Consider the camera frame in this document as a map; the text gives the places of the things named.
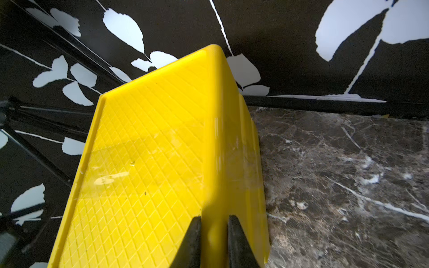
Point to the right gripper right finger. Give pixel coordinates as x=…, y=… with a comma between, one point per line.
x=239, y=250

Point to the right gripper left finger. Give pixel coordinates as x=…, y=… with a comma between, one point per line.
x=189, y=252

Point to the yellow drawer cabinet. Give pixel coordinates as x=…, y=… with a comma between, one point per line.
x=175, y=144

